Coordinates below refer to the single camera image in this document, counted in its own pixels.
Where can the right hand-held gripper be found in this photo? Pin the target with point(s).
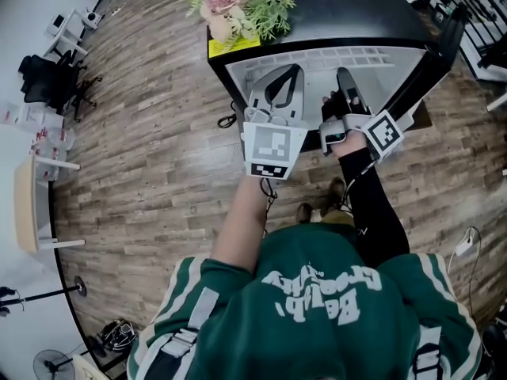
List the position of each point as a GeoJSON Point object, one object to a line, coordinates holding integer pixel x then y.
{"type": "Point", "coordinates": [382, 135]}

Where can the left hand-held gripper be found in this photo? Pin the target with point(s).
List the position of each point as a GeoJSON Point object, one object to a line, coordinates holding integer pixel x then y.
{"type": "Point", "coordinates": [273, 143]}

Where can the black fridge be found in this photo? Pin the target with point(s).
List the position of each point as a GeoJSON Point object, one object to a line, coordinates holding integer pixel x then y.
{"type": "Point", "coordinates": [356, 10]}

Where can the person's left forearm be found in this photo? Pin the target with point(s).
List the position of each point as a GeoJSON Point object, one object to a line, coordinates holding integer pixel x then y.
{"type": "Point", "coordinates": [241, 220]}

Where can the person's right forearm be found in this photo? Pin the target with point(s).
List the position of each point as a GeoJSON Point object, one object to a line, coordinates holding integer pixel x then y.
{"type": "Point", "coordinates": [372, 212]}

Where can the black fridge door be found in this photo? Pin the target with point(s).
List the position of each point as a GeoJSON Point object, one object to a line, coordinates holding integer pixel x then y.
{"type": "Point", "coordinates": [451, 34]}

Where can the person's right hand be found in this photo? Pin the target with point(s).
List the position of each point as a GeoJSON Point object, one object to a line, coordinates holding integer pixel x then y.
{"type": "Point", "coordinates": [334, 107]}

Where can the yellow sticker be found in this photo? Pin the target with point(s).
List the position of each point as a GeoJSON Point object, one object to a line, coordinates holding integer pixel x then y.
{"type": "Point", "coordinates": [222, 48]}

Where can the artificial flower bouquet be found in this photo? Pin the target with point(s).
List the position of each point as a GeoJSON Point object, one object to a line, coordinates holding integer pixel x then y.
{"type": "Point", "coordinates": [245, 2]}

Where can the person's right shoe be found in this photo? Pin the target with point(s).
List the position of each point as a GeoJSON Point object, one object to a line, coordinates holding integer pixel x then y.
{"type": "Point", "coordinates": [334, 192]}

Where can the person's shoe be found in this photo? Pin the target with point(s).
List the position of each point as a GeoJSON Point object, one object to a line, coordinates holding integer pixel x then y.
{"type": "Point", "coordinates": [334, 192]}
{"type": "Point", "coordinates": [304, 213]}

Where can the person's left shoe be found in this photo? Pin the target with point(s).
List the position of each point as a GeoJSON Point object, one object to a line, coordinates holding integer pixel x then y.
{"type": "Point", "coordinates": [304, 213]}

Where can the black metal rack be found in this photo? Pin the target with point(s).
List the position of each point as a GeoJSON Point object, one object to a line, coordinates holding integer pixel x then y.
{"type": "Point", "coordinates": [475, 10]}

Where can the white power strip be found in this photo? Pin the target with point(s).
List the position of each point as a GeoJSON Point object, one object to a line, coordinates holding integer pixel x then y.
{"type": "Point", "coordinates": [118, 10]}

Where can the white power adapter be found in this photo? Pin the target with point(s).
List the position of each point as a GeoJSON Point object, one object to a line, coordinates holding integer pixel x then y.
{"type": "Point", "coordinates": [466, 245]}

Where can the small white table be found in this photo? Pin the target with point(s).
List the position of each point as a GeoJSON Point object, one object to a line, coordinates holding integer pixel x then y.
{"type": "Point", "coordinates": [69, 34]}

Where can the person's green shirt torso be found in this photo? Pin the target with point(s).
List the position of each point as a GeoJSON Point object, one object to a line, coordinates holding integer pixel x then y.
{"type": "Point", "coordinates": [317, 311]}

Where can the black office chair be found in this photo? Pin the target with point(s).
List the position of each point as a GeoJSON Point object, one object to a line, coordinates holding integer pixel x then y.
{"type": "Point", "coordinates": [51, 81]}

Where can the white box device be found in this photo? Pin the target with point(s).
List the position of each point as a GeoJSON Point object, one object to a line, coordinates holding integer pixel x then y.
{"type": "Point", "coordinates": [56, 24]}

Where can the clear plastic containers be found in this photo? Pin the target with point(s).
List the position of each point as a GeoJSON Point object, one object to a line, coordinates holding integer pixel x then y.
{"type": "Point", "coordinates": [51, 141]}

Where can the light wooden table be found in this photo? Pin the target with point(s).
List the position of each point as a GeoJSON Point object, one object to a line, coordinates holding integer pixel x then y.
{"type": "Point", "coordinates": [27, 204]}

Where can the black helmet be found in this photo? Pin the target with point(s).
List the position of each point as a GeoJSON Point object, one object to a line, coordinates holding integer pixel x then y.
{"type": "Point", "coordinates": [117, 335]}

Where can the black stand pole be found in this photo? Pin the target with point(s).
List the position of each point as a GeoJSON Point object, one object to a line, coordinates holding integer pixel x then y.
{"type": "Point", "coordinates": [47, 293]}

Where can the white board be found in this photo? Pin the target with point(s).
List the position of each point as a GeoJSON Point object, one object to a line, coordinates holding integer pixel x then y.
{"type": "Point", "coordinates": [89, 368]}

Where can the black floor fan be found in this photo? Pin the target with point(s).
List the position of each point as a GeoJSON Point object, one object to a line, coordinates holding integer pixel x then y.
{"type": "Point", "coordinates": [53, 366]}

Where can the white round camera device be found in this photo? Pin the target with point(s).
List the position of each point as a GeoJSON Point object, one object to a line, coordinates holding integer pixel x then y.
{"type": "Point", "coordinates": [92, 19]}

